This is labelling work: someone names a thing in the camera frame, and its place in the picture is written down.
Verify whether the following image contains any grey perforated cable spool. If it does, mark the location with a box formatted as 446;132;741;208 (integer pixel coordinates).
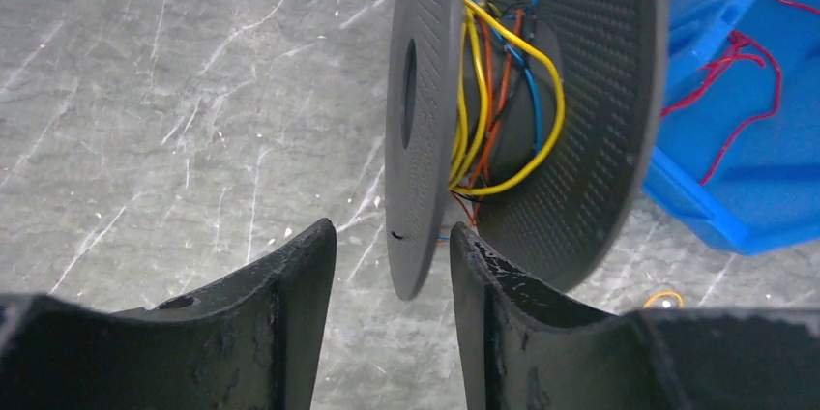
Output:
385;0;667;300

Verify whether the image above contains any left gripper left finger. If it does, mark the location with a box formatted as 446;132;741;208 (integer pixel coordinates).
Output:
1;219;337;409

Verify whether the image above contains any red cable in bin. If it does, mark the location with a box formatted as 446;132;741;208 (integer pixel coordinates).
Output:
659;0;820;188

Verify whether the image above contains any long yellow cable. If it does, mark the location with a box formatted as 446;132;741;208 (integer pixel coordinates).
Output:
642;290;686;311

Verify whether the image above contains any blue plastic bin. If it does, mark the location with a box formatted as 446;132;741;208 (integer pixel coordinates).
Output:
643;0;819;255

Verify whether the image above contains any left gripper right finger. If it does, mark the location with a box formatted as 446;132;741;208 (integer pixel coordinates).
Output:
450;224;819;409

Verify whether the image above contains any cable bundle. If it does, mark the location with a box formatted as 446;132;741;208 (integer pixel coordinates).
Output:
436;0;568;245

